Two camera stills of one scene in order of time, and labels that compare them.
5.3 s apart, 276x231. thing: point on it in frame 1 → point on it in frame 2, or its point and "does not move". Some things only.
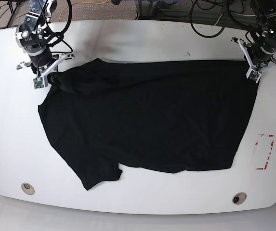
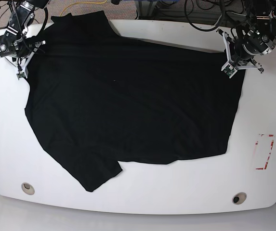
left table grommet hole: x=28 y=188 does not move
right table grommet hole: x=239 y=198 does not move
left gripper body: x=42 y=61 → x=20 y=48
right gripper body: x=260 y=54 → x=241 y=50
